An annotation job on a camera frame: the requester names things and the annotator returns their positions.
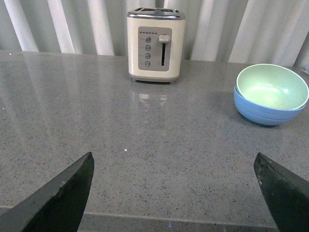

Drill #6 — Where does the light green bowl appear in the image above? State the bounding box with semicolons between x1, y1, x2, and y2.
236;64;309;110

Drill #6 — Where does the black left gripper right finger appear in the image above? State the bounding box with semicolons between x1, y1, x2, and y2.
253;153;309;232

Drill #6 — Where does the cream two-slot toaster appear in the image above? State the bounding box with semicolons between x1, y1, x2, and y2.
127;7;186;83

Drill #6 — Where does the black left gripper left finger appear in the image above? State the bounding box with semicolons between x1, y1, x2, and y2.
0;152;94;232

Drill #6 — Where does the light blue bowl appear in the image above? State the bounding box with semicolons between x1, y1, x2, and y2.
234;86;305;126

